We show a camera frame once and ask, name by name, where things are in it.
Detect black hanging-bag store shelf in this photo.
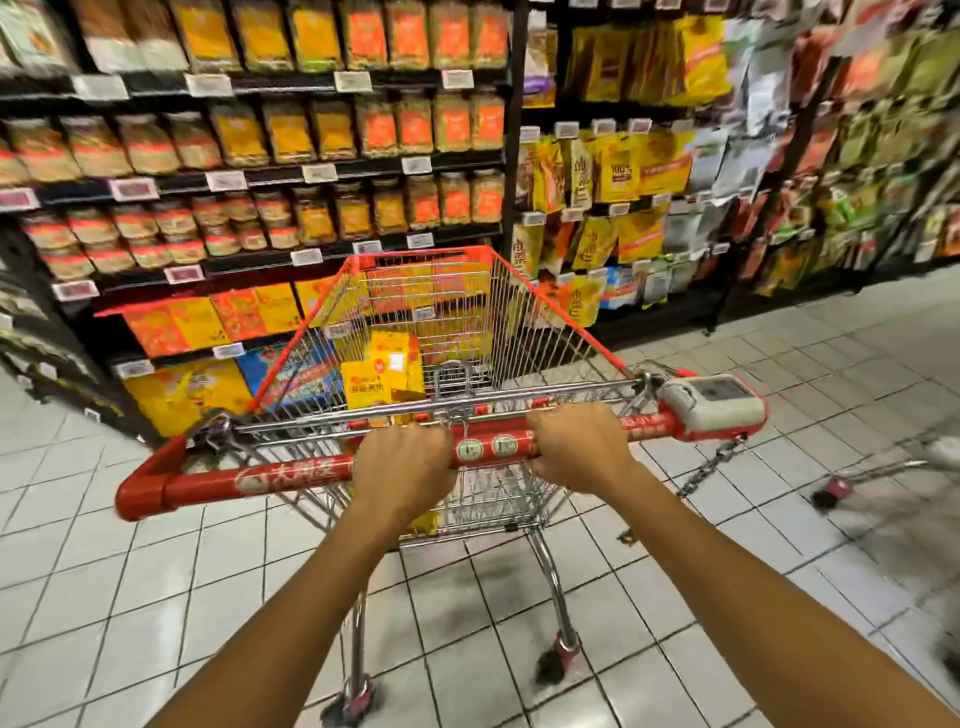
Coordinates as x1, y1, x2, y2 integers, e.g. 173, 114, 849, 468
507, 0, 960, 350

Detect person's right forearm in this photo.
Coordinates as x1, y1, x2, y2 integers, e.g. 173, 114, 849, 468
600, 465, 960, 728

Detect flat blue box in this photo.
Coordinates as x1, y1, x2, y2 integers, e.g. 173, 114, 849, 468
232, 337, 344, 414

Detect metal lock chain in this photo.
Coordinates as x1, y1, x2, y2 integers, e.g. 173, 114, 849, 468
618, 435, 747, 545

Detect row of peanut jars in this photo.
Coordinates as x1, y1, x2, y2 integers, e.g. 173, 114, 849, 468
0, 112, 227, 185

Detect red orange gift box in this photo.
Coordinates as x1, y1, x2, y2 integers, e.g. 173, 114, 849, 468
375, 252, 497, 362

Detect orange chain-print gift box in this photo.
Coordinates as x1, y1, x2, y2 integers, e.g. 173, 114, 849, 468
210, 288, 269, 344

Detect person's left hand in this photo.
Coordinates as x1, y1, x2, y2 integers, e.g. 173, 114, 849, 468
348, 424, 456, 534

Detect rows of hanging snack bags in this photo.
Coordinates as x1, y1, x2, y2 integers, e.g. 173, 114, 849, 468
517, 0, 960, 324

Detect black metal store shelf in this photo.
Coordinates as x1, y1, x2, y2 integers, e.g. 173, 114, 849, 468
0, 0, 527, 444

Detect person's right hand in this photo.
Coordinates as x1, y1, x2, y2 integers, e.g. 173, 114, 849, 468
528, 402, 639, 497

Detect colourful stocked shelving unit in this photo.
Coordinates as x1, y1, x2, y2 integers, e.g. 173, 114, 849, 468
0, 225, 122, 437

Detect white cart coin lock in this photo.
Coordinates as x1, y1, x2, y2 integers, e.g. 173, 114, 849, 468
657, 375, 768, 441

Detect long orange yellow box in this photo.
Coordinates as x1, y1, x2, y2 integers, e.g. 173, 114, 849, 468
252, 282, 302, 335

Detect person's left forearm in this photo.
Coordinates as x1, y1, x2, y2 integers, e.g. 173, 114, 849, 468
150, 502, 399, 728

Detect orange yellow gift box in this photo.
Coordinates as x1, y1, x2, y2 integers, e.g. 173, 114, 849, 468
297, 270, 369, 329

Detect red-trimmed wire shopping cart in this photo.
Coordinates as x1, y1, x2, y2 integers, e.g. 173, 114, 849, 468
115, 244, 770, 728

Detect grey wire shopping trolley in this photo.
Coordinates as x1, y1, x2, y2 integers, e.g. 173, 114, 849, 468
810, 432, 960, 677

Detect flat yellow box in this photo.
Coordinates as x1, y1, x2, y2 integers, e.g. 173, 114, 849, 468
123, 360, 257, 440

